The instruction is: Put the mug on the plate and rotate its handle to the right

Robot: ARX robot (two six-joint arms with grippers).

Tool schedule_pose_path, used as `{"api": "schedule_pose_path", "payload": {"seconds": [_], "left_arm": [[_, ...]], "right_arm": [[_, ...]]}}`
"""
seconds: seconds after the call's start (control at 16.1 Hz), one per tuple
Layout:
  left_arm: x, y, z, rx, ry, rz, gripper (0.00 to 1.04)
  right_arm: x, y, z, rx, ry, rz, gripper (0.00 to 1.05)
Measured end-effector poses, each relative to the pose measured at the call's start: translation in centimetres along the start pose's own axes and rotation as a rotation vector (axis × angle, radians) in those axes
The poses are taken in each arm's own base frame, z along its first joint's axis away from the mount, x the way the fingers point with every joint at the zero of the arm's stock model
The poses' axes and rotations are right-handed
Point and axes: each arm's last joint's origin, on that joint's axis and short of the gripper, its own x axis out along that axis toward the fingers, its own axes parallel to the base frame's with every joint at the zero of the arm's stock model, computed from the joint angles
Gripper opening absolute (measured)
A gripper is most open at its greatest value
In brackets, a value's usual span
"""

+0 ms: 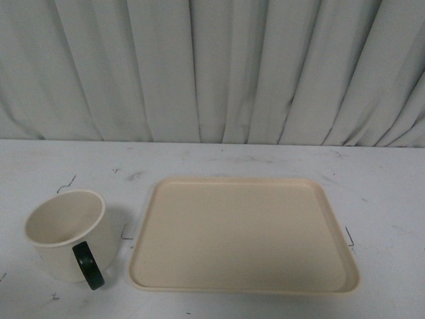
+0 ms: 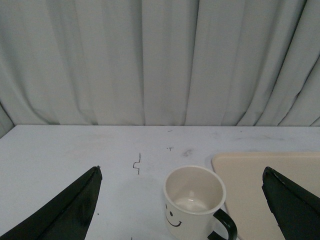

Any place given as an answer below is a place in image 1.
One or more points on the cream mug with black handle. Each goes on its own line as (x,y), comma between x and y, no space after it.
(73,235)

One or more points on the beige rectangular plastic tray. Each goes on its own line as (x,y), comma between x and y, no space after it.
(244,235)

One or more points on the white pleated curtain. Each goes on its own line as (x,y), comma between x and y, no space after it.
(317,73)

